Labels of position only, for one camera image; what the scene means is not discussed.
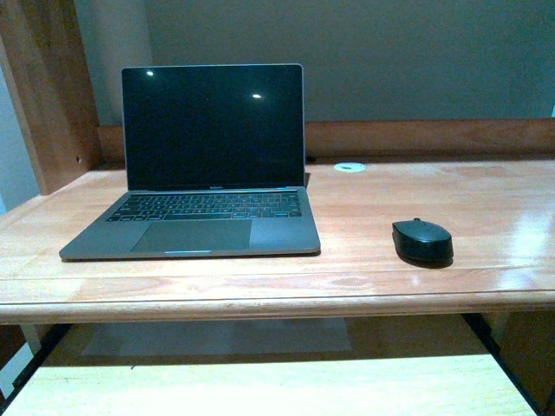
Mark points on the grey open laptop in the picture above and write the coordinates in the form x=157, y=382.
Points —
x=215, y=164

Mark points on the wooden pull-out keyboard tray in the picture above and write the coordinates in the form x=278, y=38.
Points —
x=441, y=385

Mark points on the black drawer rail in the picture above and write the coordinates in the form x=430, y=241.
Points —
x=23, y=350
x=523, y=345

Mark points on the wooden desk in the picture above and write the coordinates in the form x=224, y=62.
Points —
x=487, y=182

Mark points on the white desk cable grommet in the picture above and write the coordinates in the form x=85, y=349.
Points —
x=350, y=167

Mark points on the black left drawer rail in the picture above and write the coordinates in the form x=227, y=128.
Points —
x=23, y=350

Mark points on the black right drawer rail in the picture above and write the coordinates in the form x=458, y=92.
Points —
x=523, y=345

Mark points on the black computer mouse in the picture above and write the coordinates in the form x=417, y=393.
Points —
x=423, y=243

